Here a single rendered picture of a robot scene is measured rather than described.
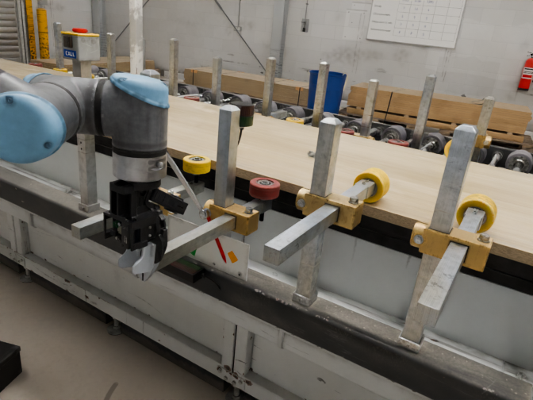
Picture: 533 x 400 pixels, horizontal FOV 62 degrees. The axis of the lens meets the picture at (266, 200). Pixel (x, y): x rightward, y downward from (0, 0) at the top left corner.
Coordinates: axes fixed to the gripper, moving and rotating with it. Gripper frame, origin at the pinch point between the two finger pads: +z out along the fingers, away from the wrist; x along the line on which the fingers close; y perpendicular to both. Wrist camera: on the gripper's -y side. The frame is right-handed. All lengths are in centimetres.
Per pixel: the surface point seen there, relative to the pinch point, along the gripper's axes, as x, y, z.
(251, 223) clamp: 4.9, -28.9, -3.1
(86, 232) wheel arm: -23.5, -4.3, 0.6
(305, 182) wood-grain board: 7, -52, -9
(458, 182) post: 47, -27, -25
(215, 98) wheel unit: -90, -136, -11
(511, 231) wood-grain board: 58, -58, -9
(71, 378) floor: -64, -27, 82
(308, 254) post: 21.1, -27.8, -1.1
